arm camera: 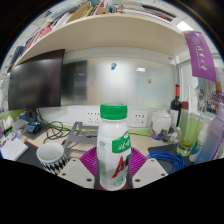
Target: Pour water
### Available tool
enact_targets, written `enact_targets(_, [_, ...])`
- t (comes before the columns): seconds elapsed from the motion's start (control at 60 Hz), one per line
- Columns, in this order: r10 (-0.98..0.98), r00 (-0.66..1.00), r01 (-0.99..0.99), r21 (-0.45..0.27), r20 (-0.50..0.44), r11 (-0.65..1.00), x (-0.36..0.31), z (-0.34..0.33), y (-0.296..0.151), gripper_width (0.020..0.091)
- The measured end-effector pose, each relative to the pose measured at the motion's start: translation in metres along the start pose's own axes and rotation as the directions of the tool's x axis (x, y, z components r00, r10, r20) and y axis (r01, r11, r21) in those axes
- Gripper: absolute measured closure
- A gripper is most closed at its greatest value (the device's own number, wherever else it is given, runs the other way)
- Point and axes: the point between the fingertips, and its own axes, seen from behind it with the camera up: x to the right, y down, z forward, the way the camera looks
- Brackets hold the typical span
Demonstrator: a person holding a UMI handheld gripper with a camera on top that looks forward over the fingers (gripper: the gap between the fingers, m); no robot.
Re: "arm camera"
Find white wall power socket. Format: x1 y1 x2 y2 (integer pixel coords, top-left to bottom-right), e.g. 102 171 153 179
130 109 149 128
85 109 102 126

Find white paper sheets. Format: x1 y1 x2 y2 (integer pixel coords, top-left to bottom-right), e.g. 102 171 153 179
0 135 29 162

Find black computer monitor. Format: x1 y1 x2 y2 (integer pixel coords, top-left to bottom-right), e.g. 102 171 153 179
8 48 66 111

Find black tangled cables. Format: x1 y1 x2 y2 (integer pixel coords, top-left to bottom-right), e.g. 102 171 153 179
35 109 73 144

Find black white checkered mug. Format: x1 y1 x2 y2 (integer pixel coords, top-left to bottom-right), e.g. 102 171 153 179
35 142 69 176

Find tall clear green glass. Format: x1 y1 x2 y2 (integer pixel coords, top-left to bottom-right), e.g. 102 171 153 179
176 109 203 158

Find white drink bottle green cap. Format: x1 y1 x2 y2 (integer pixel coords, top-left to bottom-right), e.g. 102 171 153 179
95 103 133 192

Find grey metal laptop stand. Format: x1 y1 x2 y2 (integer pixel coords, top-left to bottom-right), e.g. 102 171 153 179
62 121 101 155

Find white ceramic jar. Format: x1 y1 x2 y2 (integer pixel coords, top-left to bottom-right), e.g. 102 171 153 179
150 109 172 141

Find beige shelf with books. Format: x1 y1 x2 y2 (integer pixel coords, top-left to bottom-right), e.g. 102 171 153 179
9 0 191 68

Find blue coiled cable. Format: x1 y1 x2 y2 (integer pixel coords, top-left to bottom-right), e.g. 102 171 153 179
146 151 189 175

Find small blue device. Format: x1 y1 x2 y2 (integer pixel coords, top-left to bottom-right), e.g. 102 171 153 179
25 121 43 134

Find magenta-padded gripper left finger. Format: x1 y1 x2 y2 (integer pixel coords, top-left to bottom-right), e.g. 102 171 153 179
57 146 100 190

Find purple hanging banner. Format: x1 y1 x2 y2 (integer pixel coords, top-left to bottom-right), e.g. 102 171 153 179
183 30 218 83

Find dark wine bottle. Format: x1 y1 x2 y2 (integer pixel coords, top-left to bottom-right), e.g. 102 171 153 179
169 83 183 129

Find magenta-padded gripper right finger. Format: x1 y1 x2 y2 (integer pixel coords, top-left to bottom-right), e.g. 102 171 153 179
127 146 169 190

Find black desk mat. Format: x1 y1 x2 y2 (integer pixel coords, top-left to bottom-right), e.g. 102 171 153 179
16 141 201 176

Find group photo poster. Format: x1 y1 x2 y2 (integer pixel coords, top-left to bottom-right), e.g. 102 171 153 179
198 76 224 116

